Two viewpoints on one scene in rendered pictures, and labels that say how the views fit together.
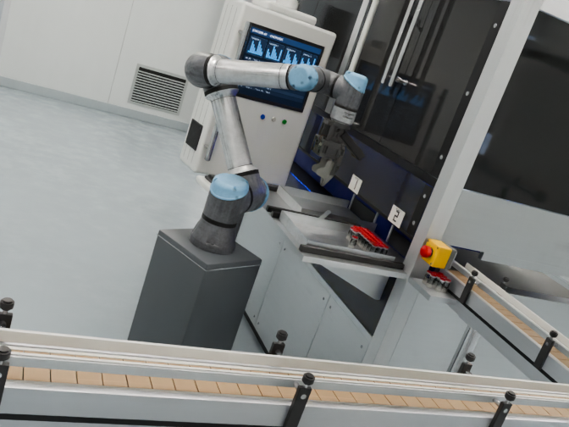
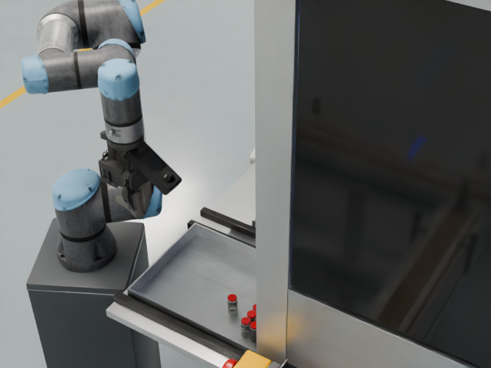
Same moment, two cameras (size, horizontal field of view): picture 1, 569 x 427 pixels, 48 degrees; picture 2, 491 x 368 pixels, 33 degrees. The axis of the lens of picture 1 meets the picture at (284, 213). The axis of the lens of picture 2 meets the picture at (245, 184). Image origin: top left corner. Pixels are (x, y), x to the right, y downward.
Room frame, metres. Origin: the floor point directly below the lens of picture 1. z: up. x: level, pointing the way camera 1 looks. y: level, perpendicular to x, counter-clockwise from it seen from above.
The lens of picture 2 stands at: (1.49, -1.34, 2.24)
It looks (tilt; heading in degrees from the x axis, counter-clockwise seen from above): 39 degrees down; 59
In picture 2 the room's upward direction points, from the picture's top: 1 degrees counter-clockwise
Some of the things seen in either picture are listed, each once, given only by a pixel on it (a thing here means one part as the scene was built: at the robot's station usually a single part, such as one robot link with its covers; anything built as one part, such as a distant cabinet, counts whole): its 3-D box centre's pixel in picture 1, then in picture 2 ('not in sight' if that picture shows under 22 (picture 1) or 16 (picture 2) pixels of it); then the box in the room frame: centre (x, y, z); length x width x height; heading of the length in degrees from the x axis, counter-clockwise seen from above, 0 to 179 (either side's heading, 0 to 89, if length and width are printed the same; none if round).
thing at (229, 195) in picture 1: (227, 196); (81, 201); (1.96, 0.19, 0.96); 0.13 x 0.12 x 0.14; 159
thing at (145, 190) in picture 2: (319, 169); (136, 194); (2.00, -0.06, 1.13); 0.06 x 0.03 x 0.09; 116
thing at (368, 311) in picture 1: (289, 203); not in sight; (2.99, -0.01, 0.73); 1.98 x 0.01 x 0.25; 26
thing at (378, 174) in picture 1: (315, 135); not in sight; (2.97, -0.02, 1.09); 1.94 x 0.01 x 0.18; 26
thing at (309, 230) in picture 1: (335, 237); (223, 287); (2.13, -0.20, 0.90); 0.34 x 0.26 x 0.04; 115
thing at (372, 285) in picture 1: (343, 275); not in sight; (2.07, -0.26, 0.79); 0.34 x 0.03 x 0.13; 116
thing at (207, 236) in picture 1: (215, 230); (84, 236); (1.95, 0.19, 0.84); 0.15 x 0.15 x 0.10
